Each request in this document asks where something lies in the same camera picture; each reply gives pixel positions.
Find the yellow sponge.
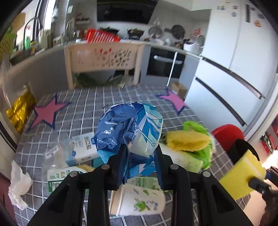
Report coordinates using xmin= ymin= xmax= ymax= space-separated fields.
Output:
xmin=219 ymin=150 xmax=266 ymax=200

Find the blue plastic bag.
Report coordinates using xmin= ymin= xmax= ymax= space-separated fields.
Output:
xmin=94 ymin=102 xmax=163 ymax=184

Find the black trash bin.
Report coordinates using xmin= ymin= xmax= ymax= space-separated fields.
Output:
xmin=227 ymin=139 xmax=260 ymax=165

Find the green white carton box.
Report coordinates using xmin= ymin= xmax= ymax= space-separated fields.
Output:
xmin=47 ymin=164 xmax=94 ymax=194

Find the white crumpled tissue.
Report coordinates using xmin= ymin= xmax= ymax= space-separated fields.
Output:
xmin=8 ymin=160 xmax=33 ymax=210

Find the green snack bag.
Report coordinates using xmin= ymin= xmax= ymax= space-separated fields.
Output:
xmin=183 ymin=121 xmax=215 ymax=169

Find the white green lotion bottle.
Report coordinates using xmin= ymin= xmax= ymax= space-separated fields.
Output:
xmin=159 ymin=143 xmax=203 ymax=173

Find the clear plastic bag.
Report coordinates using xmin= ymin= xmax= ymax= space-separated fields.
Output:
xmin=42 ymin=134 xmax=74 ymax=175

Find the white mask box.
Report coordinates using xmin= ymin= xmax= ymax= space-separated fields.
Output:
xmin=65 ymin=132 xmax=99 ymax=166

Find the red round stool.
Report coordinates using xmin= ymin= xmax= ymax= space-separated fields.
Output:
xmin=212 ymin=124 xmax=244 ymax=152

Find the white paper cup green print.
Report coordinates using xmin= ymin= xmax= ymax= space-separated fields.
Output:
xmin=109 ymin=184 xmax=166 ymax=216

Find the yellow scrub pad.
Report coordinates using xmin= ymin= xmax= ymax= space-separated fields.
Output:
xmin=166 ymin=130 xmax=211 ymax=152

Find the grey checkered tablecloth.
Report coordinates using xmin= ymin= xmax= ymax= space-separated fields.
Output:
xmin=12 ymin=83 xmax=253 ymax=226

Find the gold foil bag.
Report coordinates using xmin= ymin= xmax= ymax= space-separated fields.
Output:
xmin=6 ymin=85 xmax=37 ymax=134

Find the white refrigerator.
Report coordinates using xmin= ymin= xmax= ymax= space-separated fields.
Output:
xmin=185 ymin=1 xmax=277 ymax=134

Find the cardboard box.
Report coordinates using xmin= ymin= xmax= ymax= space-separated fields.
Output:
xmin=171 ymin=82 xmax=187 ymax=100

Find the black built-in oven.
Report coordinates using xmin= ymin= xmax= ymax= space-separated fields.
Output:
xmin=146 ymin=47 xmax=186 ymax=79

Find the white rice cooker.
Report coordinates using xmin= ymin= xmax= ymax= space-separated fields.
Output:
xmin=183 ymin=35 xmax=205 ymax=55

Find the white stick vacuum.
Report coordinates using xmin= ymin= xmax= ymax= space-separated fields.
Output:
xmin=166 ymin=51 xmax=178 ymax=87

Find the cream plastic chair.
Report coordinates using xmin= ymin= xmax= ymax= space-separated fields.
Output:
xmin=64 ymin=41 xmax=145 ymax=90

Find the green plastic basket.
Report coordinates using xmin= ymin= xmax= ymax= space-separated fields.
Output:
xmin=0 ymin=27 xmax=17 ymax=62

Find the red dish rack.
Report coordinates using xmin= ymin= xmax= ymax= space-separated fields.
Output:
xmin=86 ymin=29 xmax=121 ymax=43

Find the black wok on stove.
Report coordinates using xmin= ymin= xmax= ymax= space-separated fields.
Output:
xmin=127 ymin=28 xmax=144 ymax=40

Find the black range hood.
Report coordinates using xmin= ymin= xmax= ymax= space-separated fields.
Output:
xmin=97 ymin=1 xmax=158 ymax=24

